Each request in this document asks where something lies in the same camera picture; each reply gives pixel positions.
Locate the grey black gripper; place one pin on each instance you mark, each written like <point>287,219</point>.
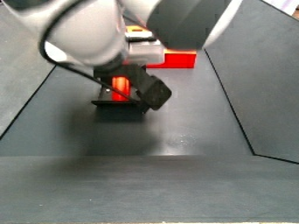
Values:
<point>146,50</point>

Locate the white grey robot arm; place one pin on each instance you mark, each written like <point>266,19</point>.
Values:
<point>88,30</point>

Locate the red shape sorter block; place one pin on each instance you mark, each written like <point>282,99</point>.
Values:
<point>175,58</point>

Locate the black curved fixture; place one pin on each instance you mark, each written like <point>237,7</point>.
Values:
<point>110,98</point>

